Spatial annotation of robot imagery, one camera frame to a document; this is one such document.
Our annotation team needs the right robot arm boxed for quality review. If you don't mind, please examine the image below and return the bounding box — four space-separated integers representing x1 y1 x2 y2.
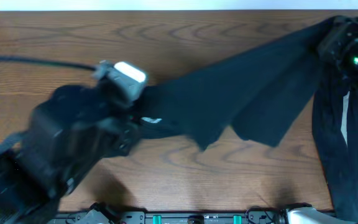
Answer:
318 16 358 89

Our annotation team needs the dark teal t-shirt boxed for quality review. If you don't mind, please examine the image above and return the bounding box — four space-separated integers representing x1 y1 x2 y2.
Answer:
134 19 334 149

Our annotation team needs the dark clothes pile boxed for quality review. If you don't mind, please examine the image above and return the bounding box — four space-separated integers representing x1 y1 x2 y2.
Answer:
312 65 358 222

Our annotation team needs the black aluminium mounting rail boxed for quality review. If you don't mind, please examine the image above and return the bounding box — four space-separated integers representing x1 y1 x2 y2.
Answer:
48 210 338 224

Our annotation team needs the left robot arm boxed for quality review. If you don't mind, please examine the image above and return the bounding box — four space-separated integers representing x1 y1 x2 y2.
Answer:
0 85 139 223

